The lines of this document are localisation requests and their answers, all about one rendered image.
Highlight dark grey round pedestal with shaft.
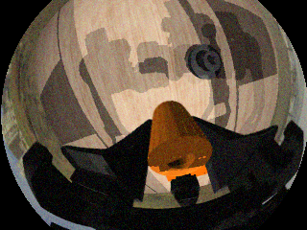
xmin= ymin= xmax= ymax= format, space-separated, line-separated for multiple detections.
xmin=188 ymin=45 xmax=222 ymax=81

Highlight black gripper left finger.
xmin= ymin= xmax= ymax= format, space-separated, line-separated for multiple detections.
xmin=61 ymin=119 xmax=153 ymax=202

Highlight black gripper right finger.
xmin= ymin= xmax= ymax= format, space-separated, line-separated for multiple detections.
xmin=192 ymin=115 xmax=279 ymax=194

